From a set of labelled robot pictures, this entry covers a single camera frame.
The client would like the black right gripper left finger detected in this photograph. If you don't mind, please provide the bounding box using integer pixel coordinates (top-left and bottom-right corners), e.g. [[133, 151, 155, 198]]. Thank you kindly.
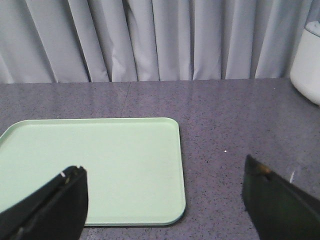
[[0, 166, 89, 240]]

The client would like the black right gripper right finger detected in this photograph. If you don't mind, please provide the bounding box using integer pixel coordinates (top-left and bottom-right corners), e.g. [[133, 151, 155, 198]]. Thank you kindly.
[[242, 155, 320, 240]]

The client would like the light green tray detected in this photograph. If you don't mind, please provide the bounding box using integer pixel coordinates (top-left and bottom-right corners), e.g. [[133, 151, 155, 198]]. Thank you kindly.
[[0, 117, 186, 226]]

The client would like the white round appliance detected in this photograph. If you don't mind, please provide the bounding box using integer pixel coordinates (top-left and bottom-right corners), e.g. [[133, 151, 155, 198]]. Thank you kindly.
[[290, 20, 320, 105]]

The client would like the grey pleated curtain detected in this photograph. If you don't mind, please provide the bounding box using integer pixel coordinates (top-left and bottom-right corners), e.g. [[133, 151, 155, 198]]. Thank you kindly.
[[0, 0, 320, 84]]

